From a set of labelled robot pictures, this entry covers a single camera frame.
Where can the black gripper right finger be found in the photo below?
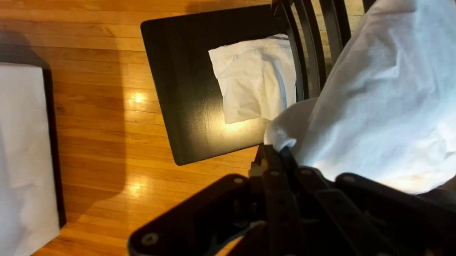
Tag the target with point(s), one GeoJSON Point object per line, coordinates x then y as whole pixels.
{"type": "Point", "coordinates": [290, 163]}

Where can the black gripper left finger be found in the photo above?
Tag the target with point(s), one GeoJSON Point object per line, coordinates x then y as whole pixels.
{"type": "Point", "coordinates": [264, 159]}

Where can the thin white cloth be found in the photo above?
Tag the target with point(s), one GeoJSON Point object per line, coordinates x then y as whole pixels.
{"type": "Point", "coordinates": [257, 77]}

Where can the thick white towel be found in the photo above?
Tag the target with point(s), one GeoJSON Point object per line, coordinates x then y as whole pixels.
{"type": "Point", "coordinates": [388, 108]}

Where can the black wooden chair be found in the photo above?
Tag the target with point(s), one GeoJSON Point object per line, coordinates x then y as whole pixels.
{"type": "Point", "coordinates": [189, 92]}

